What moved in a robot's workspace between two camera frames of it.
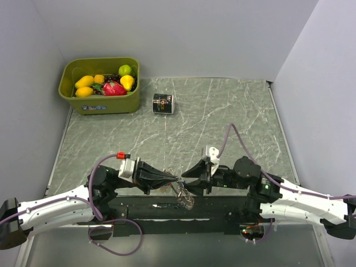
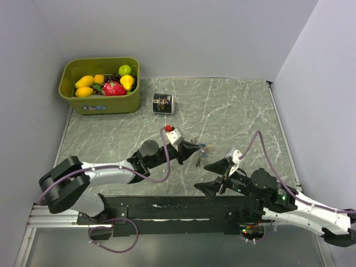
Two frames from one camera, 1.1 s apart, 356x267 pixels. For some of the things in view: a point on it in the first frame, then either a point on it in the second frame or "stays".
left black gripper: (144, 172) → (184, 151)
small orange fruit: (99, 79) stays
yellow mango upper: (84, 81) stays
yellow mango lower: (84, 92) stays
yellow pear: (127, 81) stays
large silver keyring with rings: (183, 196) → (203, 160)
